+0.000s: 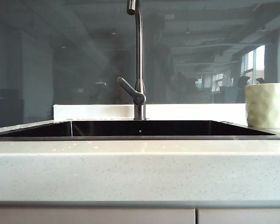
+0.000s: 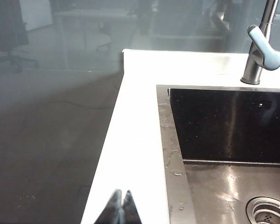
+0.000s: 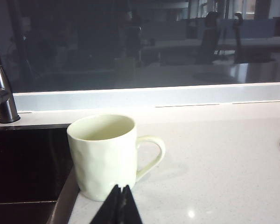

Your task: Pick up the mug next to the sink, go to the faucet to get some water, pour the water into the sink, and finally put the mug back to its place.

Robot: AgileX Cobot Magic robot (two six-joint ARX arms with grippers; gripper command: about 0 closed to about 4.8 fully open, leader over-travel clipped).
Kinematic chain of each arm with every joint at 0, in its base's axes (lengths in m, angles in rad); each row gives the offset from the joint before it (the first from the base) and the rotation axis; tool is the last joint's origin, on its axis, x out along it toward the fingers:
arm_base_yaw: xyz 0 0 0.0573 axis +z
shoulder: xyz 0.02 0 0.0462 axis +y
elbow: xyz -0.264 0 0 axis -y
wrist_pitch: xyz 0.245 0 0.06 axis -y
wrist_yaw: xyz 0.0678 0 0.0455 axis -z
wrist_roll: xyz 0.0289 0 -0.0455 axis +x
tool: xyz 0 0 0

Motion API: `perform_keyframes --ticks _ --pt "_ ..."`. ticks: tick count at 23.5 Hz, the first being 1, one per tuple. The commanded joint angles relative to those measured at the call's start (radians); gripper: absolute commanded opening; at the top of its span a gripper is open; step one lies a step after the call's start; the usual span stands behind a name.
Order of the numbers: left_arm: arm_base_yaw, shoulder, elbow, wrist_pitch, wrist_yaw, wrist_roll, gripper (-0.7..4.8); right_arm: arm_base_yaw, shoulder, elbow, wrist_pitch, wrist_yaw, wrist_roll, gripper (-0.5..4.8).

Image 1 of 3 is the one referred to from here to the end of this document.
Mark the brushed steel faucet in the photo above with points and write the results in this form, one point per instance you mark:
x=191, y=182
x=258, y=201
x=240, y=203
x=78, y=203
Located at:
x=139, y=46

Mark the grey cabinet door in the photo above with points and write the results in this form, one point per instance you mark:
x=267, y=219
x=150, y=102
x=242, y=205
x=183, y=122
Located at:
x=242, y=217
x=84, y=217

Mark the white raised counter ledge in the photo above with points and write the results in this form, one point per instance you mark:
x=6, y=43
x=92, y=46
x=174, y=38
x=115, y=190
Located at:
x=95, y=112

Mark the black sink basin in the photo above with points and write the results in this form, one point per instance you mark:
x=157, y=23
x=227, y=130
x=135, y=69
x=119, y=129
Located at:
x=154, y=129

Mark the cream ceramic mug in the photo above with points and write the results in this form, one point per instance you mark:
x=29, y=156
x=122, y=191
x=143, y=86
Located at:
x=268, y=105

